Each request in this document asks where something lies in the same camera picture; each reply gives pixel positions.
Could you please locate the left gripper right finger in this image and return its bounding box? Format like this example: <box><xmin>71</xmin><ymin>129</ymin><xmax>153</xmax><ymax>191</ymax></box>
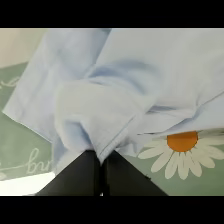
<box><xmin>101</xmin><ymin>150</ymin><xmax>168</xmax><ymax>197</ymax></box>

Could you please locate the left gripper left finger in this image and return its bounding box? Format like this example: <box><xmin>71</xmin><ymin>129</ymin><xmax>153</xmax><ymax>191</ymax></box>
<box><xmin>35</xmin><ymin>149</ymin><xmax>103</xmax><ymax>197</ymax></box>

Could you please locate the light blue shirt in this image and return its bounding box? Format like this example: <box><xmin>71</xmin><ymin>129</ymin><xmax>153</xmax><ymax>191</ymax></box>
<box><xmin>2</xmin><ymin>27</ymin><xmax>224</xmax><ymax>176</ymax></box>

